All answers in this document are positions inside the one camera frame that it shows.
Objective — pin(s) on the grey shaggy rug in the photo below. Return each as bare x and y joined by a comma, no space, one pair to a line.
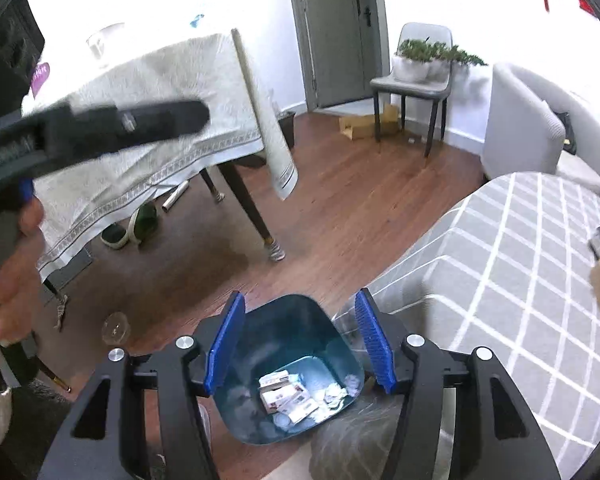
350,442

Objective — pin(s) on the black storage crate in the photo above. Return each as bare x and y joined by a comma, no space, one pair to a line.
287,130

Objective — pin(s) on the grey green door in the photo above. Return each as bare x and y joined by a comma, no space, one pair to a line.
335,35

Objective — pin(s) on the green plant in white pot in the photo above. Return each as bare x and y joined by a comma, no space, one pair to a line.
415,65

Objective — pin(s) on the clear plastic cup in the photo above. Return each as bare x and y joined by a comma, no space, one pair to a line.
116,329

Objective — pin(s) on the crumpled white tissue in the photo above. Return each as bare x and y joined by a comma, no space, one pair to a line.
332,395

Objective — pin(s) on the silver foil roll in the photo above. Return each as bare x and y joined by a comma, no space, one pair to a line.
176,197

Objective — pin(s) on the red wall banner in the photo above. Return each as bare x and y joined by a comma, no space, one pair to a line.
585,2

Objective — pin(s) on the person's left hand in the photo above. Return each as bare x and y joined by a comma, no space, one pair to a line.
12,290

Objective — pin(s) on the black handbag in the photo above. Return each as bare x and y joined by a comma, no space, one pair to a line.
567,132

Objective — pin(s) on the beige patterned tablecloth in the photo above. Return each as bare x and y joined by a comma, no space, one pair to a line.
155,90

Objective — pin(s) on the blue trash bin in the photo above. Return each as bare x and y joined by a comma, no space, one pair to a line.
280,325

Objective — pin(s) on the grey checked tablecloth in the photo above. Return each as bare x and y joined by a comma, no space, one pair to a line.
505,285

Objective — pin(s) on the flat cardboard box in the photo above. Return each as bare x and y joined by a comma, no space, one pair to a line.
362,125

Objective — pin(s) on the black quilted cloth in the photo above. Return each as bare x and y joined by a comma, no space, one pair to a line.
7,50

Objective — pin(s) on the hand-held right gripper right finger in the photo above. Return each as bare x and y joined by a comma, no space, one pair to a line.
372,341

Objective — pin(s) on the dark wooden dining table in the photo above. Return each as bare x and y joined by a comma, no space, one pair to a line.
245,200

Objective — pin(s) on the small red white carton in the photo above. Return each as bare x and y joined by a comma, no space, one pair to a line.
282,396
275,379

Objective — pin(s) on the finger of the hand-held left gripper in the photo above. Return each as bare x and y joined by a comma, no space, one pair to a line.
150,120

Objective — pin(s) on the grey dining chair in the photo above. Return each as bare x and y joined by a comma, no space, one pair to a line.
412,87

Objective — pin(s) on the grey armchair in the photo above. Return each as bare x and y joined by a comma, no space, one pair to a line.
520,120

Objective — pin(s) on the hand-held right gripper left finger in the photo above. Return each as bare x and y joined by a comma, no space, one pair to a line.
227,346

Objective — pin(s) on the green slipper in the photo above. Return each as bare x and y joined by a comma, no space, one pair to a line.
114,236
145,222

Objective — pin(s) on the blue white plastic bag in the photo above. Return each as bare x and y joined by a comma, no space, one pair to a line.
197,20

